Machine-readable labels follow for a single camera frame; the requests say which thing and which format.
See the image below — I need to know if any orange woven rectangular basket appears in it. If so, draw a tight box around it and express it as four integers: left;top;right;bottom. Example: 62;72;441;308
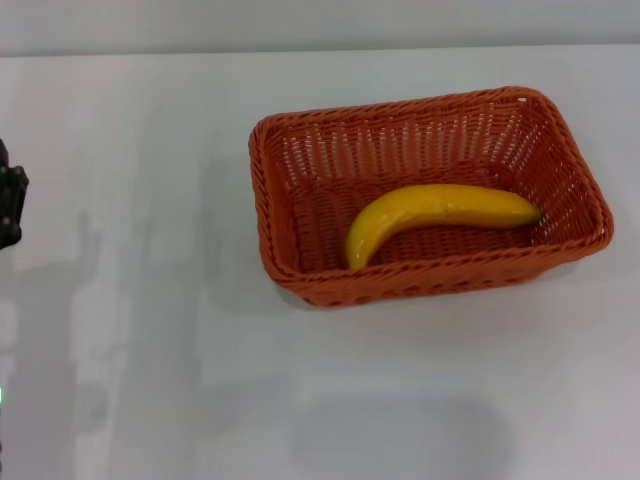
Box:
248;85;615;307

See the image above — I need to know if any yellow banana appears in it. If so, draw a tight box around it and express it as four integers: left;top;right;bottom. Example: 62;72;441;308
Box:
345;183;544;274

